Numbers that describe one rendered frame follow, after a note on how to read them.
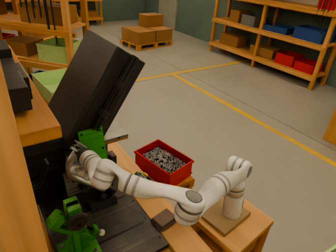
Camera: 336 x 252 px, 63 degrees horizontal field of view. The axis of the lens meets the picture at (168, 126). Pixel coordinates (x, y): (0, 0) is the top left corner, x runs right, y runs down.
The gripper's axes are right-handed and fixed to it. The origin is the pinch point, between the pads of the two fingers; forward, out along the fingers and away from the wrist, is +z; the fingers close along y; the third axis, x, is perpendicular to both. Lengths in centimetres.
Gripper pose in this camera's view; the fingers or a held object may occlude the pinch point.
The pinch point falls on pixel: (78, 149)
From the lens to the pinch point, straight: 127.1
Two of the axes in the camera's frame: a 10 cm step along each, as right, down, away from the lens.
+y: -6.3, -5.3, -5.7
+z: -5.5, -2.1, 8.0
